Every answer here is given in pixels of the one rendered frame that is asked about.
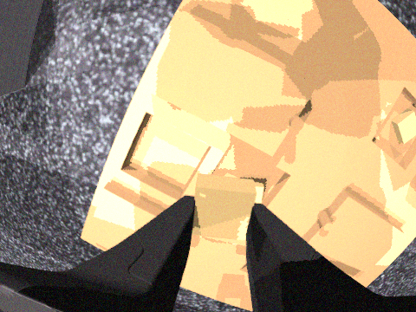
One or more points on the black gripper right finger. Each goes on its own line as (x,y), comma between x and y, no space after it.
(286,274)

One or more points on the tan block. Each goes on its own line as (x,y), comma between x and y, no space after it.
(259,189)
(405,125)
(222,206)

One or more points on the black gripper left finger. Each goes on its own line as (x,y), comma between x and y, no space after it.
(142,273)

